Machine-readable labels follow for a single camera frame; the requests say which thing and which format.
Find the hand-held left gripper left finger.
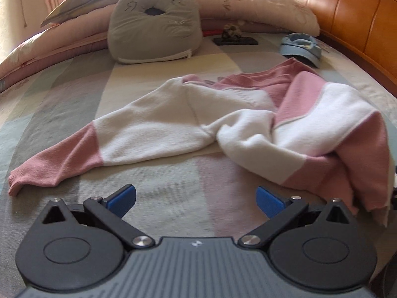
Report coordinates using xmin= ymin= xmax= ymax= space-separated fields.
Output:
xmin=42 ymin=184 xmax=156 ymax=249

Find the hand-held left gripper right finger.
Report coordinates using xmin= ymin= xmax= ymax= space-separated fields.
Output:
xmin=237 ymin=186 xmax=356 ymax=250

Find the pink and white knit sweater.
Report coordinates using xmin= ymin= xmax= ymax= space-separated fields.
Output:
xmin=9 ymin=58 xmax=392 ymax=228

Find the blue baseball cap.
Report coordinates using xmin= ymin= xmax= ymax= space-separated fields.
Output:
xmin=280 ymin=33 xmax=321 ymax=68

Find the black smartphone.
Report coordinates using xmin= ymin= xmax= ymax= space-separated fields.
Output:
xmin=213 ymin=36 xmax=259 ymax=46

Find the pink folded quilt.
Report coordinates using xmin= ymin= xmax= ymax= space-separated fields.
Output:
xmin=0 ymin=0 xmax=283 ymax=94

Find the grey cat face cushion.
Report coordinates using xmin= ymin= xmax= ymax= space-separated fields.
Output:
xmin=107 ymin=0 xmax=203 ymax=65

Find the grey flower hair scrunchie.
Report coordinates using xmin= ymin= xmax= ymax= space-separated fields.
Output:
xmin=222 ymin=23 xmax=242 ymax=38

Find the wooden headboard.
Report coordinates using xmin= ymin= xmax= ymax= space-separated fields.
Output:
xmin=262 ymin=0 xmax=397 ymax=100

